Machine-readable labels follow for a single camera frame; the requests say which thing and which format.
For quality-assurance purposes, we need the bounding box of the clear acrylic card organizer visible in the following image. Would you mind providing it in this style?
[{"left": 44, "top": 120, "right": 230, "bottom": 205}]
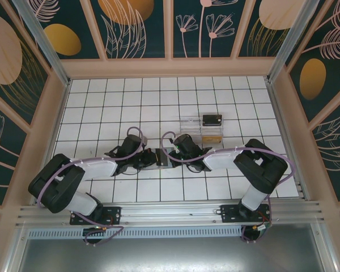
[{"left": 180, "top": 115, "right": 224, "bottom": 145}]

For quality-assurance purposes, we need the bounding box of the gold credit card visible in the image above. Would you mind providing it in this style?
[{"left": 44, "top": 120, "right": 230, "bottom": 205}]
[{"left": 201, "top": 135, "right": 223, "bottom": 145}]

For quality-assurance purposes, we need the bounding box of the black credit card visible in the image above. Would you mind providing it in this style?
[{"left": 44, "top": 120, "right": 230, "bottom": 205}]
[{"left": 202, "top": 114, "right": 223, "bottom": 126}]

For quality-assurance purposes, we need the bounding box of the grey metal panel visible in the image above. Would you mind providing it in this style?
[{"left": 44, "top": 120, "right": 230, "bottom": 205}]
[{"left": 16, "top": 237, "right": 334, "bottom": 272}]

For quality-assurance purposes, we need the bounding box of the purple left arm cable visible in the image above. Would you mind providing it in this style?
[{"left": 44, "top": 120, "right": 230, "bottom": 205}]
[{"left": 36, "top": 126, "right": 146, "bottom": 209}]

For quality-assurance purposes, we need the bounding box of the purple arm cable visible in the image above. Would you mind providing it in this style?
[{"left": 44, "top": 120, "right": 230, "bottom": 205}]
[
  {"left": 36, "top": 126, "right": 146, "bottom": 209},
  {"left": 161, "top": 130, "right": 298, "bottom": 219}
]

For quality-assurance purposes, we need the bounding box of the aluminium mounting rail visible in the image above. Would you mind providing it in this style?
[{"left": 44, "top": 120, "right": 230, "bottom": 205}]
[{"left": 16, "top": 200, "right": 324, "bottom": 227}]

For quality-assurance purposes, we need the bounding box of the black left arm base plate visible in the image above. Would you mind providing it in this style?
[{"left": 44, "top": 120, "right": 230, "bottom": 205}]
[{"left": 70, "top": 206, "right": 122, "bottom": 226}]

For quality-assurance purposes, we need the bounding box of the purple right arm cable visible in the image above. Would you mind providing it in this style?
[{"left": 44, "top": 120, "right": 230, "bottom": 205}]
[{"left": 161, "top": 130, "right": 298, "bottom": 219}]

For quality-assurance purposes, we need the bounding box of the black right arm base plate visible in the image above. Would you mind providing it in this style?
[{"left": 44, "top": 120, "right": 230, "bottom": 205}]
[{"left": 220, "top": 203, "right": 273, "bottom": 223}]

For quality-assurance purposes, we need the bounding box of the slotted grey cable duct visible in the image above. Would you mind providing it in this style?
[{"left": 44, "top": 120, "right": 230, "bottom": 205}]
[{"left": 27, "top": 226, "right": 244, "bottom": 239}]

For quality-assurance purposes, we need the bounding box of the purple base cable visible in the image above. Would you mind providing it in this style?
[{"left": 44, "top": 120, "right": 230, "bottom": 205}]
[
  {"left": 78, "top": 216, "right": 125, "bottom": 247},
  {"left": 241, "top": 225, "right": 264, "bottom": 244}
]

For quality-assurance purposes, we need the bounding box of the aluminium frame post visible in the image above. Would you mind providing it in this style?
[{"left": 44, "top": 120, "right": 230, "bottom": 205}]
[
  {"left": 266, "top": 0, "right": 315, "bottom": 83},
  {"left": 12, "top": 0, "right": 71, "bottom": 87}
]

